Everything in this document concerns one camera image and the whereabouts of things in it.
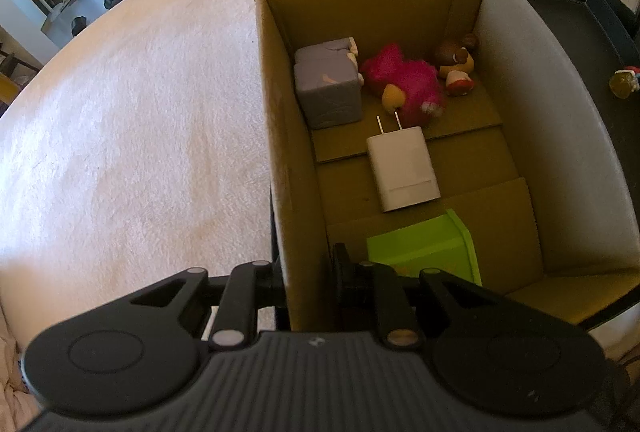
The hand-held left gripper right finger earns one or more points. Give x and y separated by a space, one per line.
345 277

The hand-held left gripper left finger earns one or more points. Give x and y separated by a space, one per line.
272 282

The green box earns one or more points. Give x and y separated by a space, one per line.
420 247

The black tray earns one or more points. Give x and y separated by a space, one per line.
575 27

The white charger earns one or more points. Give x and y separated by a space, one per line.
402 167

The brown bear figurine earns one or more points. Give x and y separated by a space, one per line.
452 54

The brown cardboard box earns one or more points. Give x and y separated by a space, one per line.
540 112

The pink plush toy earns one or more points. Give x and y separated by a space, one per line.
415 77

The grey cube toy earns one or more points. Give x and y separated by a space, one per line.
330 92

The small red-hatted figurine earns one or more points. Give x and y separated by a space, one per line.
622 84

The pink duvet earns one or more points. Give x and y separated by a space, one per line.
10 387

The black slipper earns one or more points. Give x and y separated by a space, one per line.
113 1
79 25

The yellow wooden table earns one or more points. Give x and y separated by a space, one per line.
9 89

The white cabinet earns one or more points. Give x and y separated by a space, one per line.
20 12

